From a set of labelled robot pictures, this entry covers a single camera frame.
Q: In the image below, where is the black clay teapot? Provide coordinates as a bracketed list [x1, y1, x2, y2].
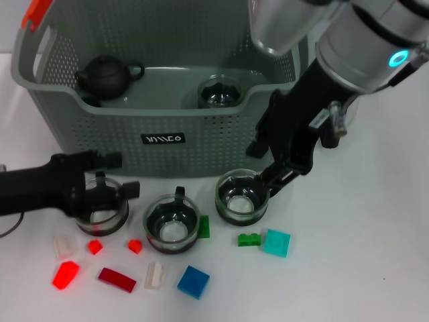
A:
[74, 54, 145, 101]

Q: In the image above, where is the blue square plate brick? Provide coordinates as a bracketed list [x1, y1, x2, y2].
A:
[176, 264, 211, 299]

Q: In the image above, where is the green flat brick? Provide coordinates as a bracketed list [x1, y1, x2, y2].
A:
[197, 215, 211, 239]

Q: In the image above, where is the glass coffee pot black lid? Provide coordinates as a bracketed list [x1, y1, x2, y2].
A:
[318, 95, 360, 150]

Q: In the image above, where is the glass jar with bricks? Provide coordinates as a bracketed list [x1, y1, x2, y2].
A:
[75, 170, 130, 237]

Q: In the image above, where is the clear transparent brick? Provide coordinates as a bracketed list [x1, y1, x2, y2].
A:
[52, 234, 78, 261]
[143, 261, 168, 289]

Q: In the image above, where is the orange basket handle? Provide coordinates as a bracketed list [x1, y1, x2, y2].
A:
[20, 0, 54, 33]

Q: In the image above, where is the dark red curved brick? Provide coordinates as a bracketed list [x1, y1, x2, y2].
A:
[97, 267, 137, 294]

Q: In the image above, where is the grey perforated storage basket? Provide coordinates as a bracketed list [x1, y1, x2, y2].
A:
[9, 0, 316, 178]

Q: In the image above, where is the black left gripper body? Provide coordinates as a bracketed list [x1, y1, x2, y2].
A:
[0, 152, 92, 218]

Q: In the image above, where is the right gripper cable connector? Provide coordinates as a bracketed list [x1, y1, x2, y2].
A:
[308, 100, 348, 137]

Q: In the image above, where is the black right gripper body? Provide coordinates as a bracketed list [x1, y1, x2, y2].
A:
[256, 59, 356, 176]

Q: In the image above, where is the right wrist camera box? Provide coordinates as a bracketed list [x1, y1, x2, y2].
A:
[247, 0, 336, 56]

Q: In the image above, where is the green two-stud brick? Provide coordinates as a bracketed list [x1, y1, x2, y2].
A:
[237, 232, 261, 248]

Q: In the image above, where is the teal square plate brick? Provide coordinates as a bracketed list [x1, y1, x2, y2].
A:
[263, 229, 292, 258]

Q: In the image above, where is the glass teacup black sleeve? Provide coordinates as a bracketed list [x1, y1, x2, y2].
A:
[196, 75, 244, 110]
[214, 168, 271, 225]
[143, 186, 201, 254]

